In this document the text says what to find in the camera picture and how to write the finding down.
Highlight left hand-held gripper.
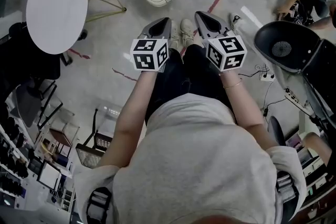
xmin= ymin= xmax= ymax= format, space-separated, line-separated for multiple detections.
xmin=130 ymin=17 xmax=172 ymax=73

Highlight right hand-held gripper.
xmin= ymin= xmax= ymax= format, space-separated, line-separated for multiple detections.
xmin=194 ymin=10 xmax=248 ymax=73

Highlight person's right forearm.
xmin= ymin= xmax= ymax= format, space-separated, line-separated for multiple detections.
xmin=219 ymin=70 xmax=280 ymax=151

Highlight person's left forearm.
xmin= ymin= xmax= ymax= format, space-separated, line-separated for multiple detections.
xmin=98 ymin=70 xmax=159 ymax=167

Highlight person's left white shoe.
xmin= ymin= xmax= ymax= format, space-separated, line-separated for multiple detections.
xmin=169 ymin=20 xmax=181 ymax=49

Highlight person's white shoe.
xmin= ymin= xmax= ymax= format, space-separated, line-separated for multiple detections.
xmin=230 ymin=12 xmax=246 ymax=33
xmin=180 ymin=18 xmax=195 ymax=47
xmin=169 ymin=20 xmax=181 ymax=49

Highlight person's right white shoe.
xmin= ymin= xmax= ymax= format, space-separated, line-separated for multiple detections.
xmin=180 ymin=18 xmax=195 ymax=47

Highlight red floor tape strip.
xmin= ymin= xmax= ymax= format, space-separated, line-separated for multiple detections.
xmin=192 ymin=0 xmax=227 ymax=35
xmin=112 ymin=68 xmax=138 ymax=82
xmin=68 ymin=47 xmax=91 ymax=59

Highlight person's dark trousers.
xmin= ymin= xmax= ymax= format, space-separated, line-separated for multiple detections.
xmin=145 ymin=44 xmax=236 ymax=124

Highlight small white power strip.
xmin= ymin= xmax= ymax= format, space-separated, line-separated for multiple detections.
xmin=259 ymin=72 xmax=276 ymax=83

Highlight black moulded chair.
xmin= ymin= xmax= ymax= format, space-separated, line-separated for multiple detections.
xmin=254 ymin=20 xmax=336 ymax=129

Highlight white oval table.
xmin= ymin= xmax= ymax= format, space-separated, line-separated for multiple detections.
xmin=25 ymin=0 xmax=128 ymax=56

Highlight long white power strip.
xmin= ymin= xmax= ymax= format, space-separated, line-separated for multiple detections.
xmin=284 ymin=87 xmax=312 ymax=115

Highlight black office chair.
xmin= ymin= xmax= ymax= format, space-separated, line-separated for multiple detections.
xmin=0 ymin=22 xmax=89 ymax=80

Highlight person's grey shirt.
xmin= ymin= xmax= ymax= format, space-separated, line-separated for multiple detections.
xmin=73 ymin=92 xmax=308 ymax=224

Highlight metal mesh chair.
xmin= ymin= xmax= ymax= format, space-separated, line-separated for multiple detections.
xmin=75 ymin=107 xmax=114 ymax=170

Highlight brown wooden stool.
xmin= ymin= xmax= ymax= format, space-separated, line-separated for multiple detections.
xmin=49 ymin=125 xmax=80 ymax=148

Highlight white storage shelf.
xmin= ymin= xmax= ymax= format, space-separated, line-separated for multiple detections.
xmin=285 ymin=127 xmax=336 ymax=219

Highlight white screen monitor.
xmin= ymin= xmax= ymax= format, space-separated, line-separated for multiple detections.
xmin=36 ymin=161 xmax=62 ymax=190

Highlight thin gold bracelet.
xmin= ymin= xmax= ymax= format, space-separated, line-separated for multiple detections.
xmin=223 ymin=78 xmax=243 ymax=90

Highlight white cable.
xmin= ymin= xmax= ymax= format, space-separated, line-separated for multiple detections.
xmin=255 ymin=63 xmax=271 ymax=74

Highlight black cable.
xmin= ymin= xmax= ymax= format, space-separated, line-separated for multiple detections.
xmin=237 ymin=72 xmax=287 ymax=118

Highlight grey chair with black frame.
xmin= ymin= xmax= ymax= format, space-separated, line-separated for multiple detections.
xmin=4 ymin=78 xmax=64 ymax=130

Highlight grey harness shoulder strap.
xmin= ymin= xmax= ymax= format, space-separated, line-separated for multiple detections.
xmin=86 ymin=187 xmax=113 ymax=224
xmin=275 ymin=170 xmax=300 ymax=205

